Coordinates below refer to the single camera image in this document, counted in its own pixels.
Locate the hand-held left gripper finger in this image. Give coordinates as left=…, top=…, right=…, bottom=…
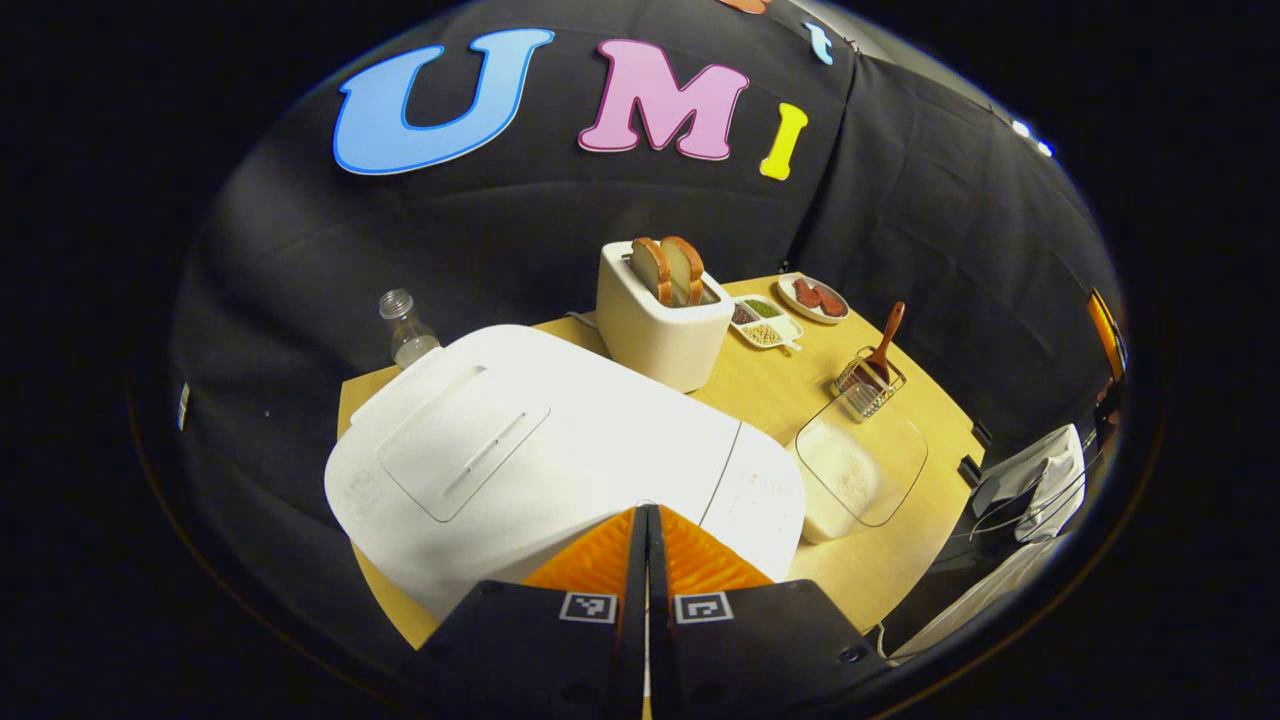
left=415, top=505, right=649, bottom=720
left=645, top=505, right=891, bottom=720

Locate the brown wooden spoon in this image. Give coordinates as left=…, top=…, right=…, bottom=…
left=862, top=301, right=906, bottom=386

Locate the clear plastic bottle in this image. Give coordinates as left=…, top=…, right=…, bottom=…
left=378, top=289, right=441, bottom=369

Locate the white toaster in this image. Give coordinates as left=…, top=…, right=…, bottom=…
left=596, top=240, right=736, bottom=394

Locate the clear rice container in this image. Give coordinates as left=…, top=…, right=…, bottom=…
left=795, top=385, right=929, bottom=546

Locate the white rice cooker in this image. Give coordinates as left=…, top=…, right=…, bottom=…
left=323, top=323, right=807, bottom=621

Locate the white round plate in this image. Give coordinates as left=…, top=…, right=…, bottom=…
left=776, top=272, right=851, bottom=326

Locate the white divided bean dish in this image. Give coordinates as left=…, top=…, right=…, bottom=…
left=730, top=295, right=804, bottom=353

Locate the white cloth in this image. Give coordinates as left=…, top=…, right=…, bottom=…
left=970, top=425, right=1086, bottom=546

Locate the wire chopstick holder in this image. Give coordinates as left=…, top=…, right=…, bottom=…
left=833, top=347, right=908, bottom=423

